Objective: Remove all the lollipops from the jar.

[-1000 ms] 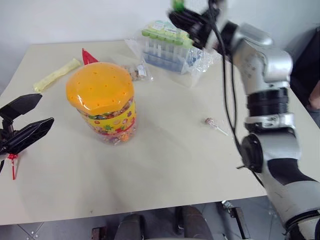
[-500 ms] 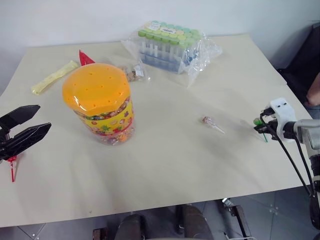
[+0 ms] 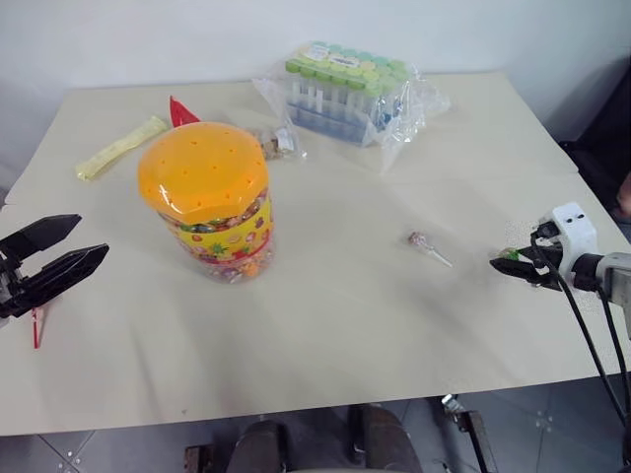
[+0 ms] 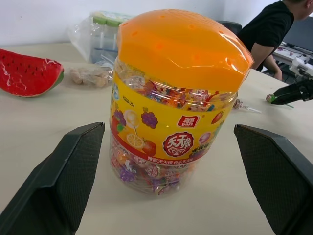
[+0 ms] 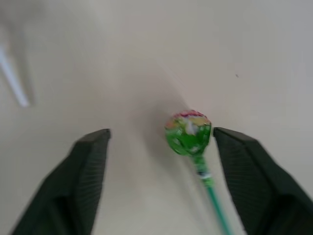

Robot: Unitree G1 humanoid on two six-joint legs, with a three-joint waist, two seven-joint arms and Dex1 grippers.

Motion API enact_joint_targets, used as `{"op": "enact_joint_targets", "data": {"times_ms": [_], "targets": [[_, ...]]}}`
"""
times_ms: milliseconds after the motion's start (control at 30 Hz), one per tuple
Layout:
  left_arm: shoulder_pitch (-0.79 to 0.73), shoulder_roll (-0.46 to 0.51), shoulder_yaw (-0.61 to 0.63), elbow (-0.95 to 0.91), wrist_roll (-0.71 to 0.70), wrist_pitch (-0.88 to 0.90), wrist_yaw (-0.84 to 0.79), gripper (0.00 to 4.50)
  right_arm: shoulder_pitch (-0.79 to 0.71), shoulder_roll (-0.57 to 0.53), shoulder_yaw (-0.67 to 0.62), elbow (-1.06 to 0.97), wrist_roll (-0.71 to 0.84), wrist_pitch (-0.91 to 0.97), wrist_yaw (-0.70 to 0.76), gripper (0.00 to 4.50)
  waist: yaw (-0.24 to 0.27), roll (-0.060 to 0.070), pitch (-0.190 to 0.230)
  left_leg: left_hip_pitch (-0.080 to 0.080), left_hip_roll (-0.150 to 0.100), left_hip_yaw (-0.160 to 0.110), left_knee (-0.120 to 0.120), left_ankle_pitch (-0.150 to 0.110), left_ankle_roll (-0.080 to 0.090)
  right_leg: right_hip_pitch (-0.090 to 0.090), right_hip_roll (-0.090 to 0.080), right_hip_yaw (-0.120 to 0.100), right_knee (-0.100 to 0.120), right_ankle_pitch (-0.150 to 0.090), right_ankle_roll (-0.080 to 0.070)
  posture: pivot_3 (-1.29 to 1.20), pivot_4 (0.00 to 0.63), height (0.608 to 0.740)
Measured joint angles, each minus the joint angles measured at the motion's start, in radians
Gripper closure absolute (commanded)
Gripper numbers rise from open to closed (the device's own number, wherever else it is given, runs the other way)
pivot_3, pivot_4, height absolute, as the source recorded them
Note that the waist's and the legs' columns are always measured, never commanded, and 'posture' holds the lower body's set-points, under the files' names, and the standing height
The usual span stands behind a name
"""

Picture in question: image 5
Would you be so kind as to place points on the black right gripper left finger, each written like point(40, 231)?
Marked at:
point(71, 186)

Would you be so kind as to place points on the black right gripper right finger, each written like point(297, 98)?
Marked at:
point(264, 186)

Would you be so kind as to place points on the white lollipop stick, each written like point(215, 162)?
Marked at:
point(12, 78)

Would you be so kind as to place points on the green lollipop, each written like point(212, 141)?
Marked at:
point(188, 139)

